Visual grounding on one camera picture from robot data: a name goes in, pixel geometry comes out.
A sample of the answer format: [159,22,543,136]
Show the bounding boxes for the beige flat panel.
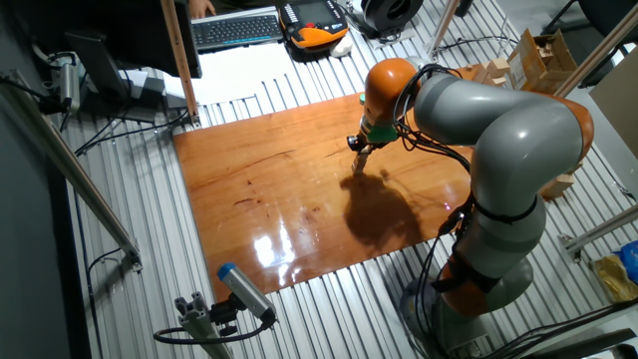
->
[588,59,638,161]

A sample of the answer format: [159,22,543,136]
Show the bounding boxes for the thin black table cable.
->
[437,34,519,52]

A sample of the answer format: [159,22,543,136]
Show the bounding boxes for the person right hand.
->
[187,0,217,20]

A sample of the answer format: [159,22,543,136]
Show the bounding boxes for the white computer mouse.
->
[329,35,354,59]

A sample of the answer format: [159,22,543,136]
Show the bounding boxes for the long aluminium frame beam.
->
[0,74,145,273]

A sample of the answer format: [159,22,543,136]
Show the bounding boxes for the black camera cable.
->
[153,313,278,346]

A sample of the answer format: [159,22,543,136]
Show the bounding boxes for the orange black teach pendant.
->
[277,0,350,51]

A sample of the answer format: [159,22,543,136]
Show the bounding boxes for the black computer keyboard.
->
[191,13,284,51]

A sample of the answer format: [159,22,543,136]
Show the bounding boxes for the silver camera with blue end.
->
[216,261,278,324]

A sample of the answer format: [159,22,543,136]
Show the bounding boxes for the black floor cable bundle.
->
[485,297,638,359]

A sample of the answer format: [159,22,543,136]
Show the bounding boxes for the grey fan base plate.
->
[371,27,416,50]

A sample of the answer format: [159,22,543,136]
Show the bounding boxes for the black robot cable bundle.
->
[392,63,478,359]

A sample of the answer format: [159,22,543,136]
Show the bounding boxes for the black office chair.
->
[540,0,638,89]

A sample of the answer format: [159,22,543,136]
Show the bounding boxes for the short aluminium frame beam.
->
[557,202,638,261]

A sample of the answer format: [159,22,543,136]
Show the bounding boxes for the glossy wooden board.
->
[172,64,499,303]

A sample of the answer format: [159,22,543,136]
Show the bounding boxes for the open cardboard box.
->
[507,28,579,95]

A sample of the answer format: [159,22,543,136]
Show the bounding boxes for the tan frame post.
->
[159,0,201,126]
[553,3,638,99]
[426,0,463,57]

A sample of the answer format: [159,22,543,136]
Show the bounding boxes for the blue plastic bag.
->
[613,240,638,285]

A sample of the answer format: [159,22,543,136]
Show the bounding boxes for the black monitor cables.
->
[73,108,190,157]

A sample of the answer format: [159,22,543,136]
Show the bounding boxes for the black flat bar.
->
[517,326,638,359]

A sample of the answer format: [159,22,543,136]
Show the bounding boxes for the aluminium profile camera stand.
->
[173,291,235,359]

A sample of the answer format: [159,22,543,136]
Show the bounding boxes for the yellow plastic bag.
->
[590,252,638,304]

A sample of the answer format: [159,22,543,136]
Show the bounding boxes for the white paper sheets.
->
[161,42,296,107]

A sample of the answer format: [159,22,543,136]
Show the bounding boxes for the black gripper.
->
[346,133,388,158]

